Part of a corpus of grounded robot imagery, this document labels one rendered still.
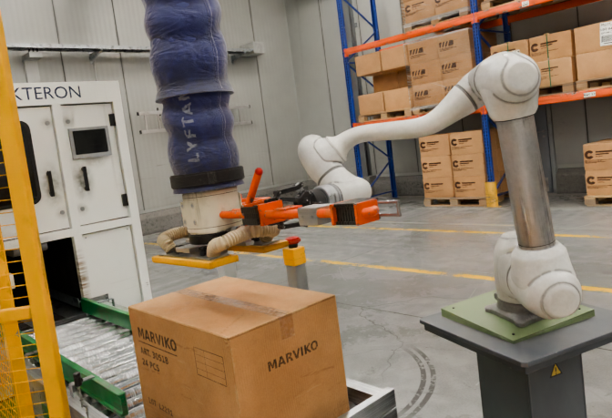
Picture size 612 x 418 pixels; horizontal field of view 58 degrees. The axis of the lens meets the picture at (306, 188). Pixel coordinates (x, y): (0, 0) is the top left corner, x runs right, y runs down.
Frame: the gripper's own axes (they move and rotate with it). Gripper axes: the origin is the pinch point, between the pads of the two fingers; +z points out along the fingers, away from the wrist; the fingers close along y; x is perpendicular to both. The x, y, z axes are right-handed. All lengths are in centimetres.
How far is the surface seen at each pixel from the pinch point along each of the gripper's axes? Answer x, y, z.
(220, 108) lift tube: 17.4, -30.8, -1.7
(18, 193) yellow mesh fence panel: 70, -13, 42
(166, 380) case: 39, 51, 17
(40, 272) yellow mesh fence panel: 69, 13, 40
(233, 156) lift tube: 16.8, -16.4, -3.6
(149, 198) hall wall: 882, 53, -409
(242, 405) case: 0, 49, 16
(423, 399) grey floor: 55, 123, -131
